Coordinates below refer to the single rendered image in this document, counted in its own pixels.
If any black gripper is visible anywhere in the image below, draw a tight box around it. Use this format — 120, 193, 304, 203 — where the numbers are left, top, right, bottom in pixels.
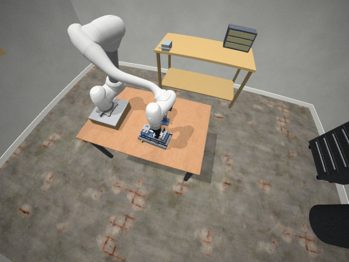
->
152, 127, 161, 140

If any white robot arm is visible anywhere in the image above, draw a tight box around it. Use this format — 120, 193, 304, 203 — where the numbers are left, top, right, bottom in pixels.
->
67, 15, 177, 130

